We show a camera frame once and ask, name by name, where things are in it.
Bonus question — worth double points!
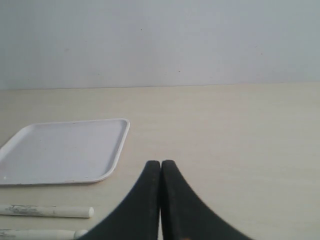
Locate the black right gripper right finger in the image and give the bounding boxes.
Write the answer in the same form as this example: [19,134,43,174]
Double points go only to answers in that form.
[161,160,250,240]

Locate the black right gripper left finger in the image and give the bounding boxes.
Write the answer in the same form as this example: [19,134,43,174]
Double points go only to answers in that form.
[83,160,161,240]

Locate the white drumstick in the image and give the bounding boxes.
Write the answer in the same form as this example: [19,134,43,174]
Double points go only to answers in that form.
[0,229,88,240]
[0,205,95,219]

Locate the white plastic tray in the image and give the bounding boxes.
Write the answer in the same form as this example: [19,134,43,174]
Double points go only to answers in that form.
[0,118,130,186]

